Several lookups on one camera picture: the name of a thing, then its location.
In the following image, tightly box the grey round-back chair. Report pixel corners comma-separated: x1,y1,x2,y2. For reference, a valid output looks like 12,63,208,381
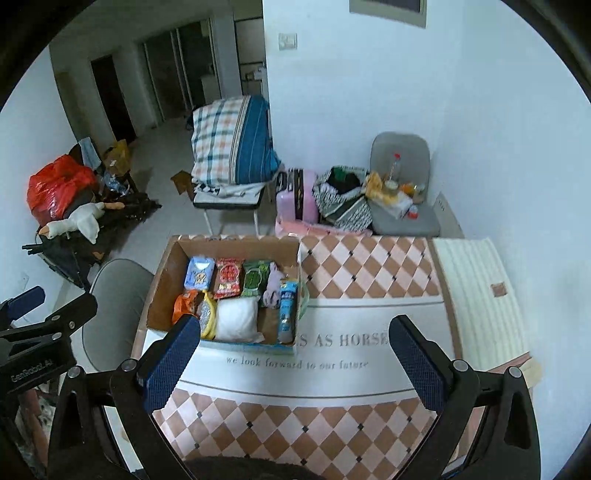
82,258,155,374

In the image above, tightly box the pink cloth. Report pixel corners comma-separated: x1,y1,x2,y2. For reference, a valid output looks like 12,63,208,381
276,219,326,238

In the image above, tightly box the red plastic bag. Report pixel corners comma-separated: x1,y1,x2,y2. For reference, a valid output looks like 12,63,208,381
26,154,99,222

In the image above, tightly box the white goose plush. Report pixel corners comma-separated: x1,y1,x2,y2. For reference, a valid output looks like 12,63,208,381
38,202,125,244

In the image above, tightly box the light blue cloth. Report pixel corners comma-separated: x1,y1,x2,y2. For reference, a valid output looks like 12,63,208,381
78,137,101,169

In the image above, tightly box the purple plush sock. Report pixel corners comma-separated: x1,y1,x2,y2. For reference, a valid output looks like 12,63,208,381
263,263,286,309

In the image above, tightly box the checkered tablecloth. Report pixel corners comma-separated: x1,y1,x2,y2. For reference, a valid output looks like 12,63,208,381
131,234,455,462

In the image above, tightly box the plaid bedding bundle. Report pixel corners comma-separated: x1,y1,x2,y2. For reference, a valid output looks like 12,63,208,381
190,95,281,185

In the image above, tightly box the grey padded chair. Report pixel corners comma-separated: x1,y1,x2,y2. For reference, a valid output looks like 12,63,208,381
369,131,441,236

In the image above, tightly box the orange snack packet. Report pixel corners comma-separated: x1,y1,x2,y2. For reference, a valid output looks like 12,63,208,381
172,290,200,326

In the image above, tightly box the pink suitcase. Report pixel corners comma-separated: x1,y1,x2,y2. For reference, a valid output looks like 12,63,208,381
276,168,319,227

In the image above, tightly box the white leaning board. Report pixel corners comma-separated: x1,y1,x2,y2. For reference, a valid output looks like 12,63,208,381
434,191,465,238

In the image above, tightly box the red snack packet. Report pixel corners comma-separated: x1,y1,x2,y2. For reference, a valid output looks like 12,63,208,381
213,258,244,298

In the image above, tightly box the white striped mat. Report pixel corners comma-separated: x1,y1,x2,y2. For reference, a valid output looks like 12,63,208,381
431,236,532,372

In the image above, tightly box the green wipes packet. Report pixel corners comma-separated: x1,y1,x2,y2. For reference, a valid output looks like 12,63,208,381
241,260,271,297

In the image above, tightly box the blue cartoon tissue pack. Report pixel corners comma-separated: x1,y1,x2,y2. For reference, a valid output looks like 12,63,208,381
185,256,215,291

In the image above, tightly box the black folded stroller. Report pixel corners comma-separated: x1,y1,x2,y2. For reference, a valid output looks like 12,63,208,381
21,191,162,289

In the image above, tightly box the small brown cardboard box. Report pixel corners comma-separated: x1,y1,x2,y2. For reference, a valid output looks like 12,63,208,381
171,171,195,195

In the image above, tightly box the white tissue box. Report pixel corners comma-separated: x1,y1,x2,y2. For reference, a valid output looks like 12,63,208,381
383,191,413,217

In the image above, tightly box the patterned tote bag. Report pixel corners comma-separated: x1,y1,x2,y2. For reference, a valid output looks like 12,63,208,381
312,165,374,232

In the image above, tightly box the wall picture frame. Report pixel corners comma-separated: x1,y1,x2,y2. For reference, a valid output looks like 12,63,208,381
349,0,426,28

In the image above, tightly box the long blue packet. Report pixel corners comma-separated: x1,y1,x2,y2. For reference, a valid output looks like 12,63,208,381
277,279,298,344

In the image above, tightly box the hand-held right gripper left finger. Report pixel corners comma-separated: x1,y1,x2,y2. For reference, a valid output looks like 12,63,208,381
46,315,201,480

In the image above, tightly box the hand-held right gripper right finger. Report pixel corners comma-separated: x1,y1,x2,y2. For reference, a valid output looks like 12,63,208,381
389,315,541,480

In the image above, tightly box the white plastic bag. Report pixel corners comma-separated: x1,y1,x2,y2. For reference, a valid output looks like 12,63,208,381
215,296,265,343

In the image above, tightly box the wooden chair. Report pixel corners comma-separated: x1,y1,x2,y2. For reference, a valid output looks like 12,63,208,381
14,388,58,462

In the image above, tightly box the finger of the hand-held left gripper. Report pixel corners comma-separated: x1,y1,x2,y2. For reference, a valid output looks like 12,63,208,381
0,293,99,342
0,286,46,324

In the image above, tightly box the yellow-rimmed silver pouch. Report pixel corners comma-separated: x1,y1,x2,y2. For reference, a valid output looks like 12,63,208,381
198,292,218,340

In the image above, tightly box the folding bench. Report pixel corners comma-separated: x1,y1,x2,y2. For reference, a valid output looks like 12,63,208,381
192,182,269,236

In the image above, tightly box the person's dark fleece clothing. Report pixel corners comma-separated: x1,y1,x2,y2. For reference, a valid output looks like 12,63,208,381
185,455,324,480

